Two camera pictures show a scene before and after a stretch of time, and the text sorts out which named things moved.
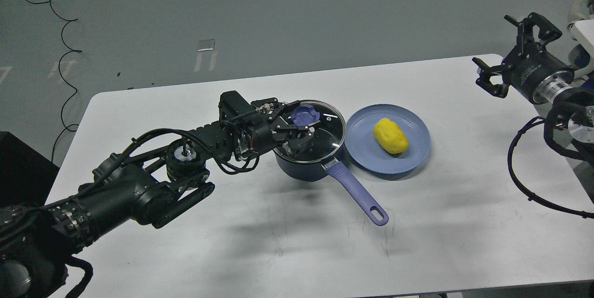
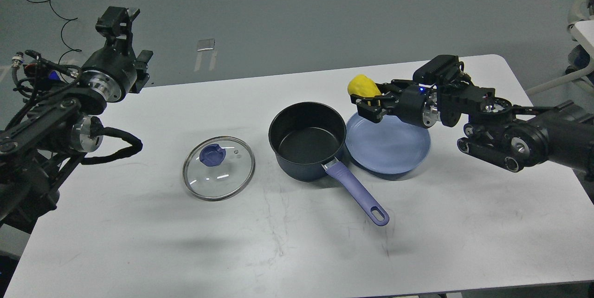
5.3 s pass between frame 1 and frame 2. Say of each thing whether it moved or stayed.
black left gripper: moved
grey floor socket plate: stayed
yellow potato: moved
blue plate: stayed
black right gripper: moved
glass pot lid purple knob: moved
